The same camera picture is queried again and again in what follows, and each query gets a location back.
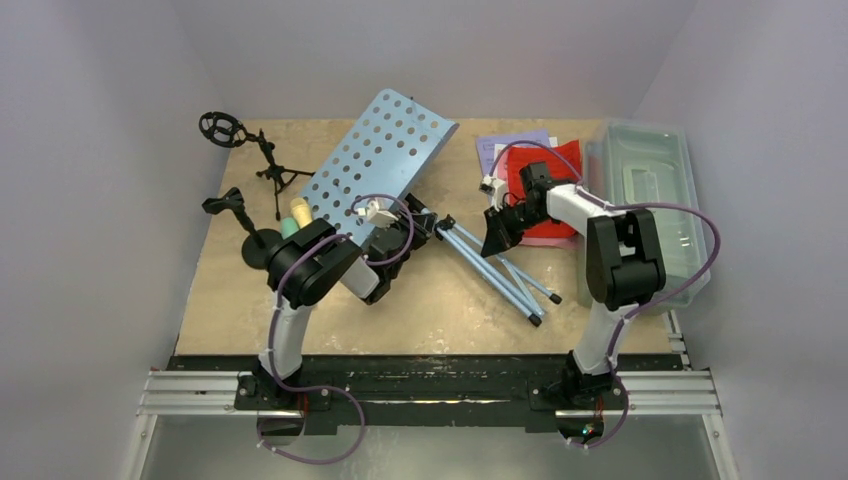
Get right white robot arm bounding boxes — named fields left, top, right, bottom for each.
left=479, top=162, right=666, bottom=407

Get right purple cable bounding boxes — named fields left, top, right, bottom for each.
left=488, top=140, right=722, bottom=452

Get blue music stand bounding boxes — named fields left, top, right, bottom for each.
left=299, top=89, right=562, bottom=326

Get black round-base mic stand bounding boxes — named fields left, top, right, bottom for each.
left=201, top=187, right=282, bottom=270

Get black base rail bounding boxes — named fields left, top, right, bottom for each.
left=138, top=354, right=720, bottom=440

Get black tripod mic stand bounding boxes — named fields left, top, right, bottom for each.
left=198, top=109, right=318, bottom=223

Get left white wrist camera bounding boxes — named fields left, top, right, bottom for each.
left=356, top=198, right=399, bottom=228

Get beige microphone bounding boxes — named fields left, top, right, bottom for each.
left=289, top=197, right=313, bottom=229

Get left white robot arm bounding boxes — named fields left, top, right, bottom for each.
left=255, top=194, right=431, bottom=409

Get green microphone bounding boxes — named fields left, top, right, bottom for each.
left=280, top=217, right=300, bottom=239

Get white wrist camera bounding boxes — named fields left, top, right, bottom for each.
left=356, top=198, right=399, bottom=228
left=478, top=175, right=506, bottom=197

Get clear plastic storage box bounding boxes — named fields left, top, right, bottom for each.
left=582, top=119, right=709, bottom=298

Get red sheet music page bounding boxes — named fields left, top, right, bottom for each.
left=496, top=160, right=577, bottom=248

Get bright red sheet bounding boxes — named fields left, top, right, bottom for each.
left=501, top=140, right=591, bottom=234

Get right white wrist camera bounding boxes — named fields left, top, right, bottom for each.
left=478, top=175, right=506, bottom=197

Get purple sheet music page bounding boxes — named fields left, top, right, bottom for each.
left=475, top=129, right=561, bottom=175

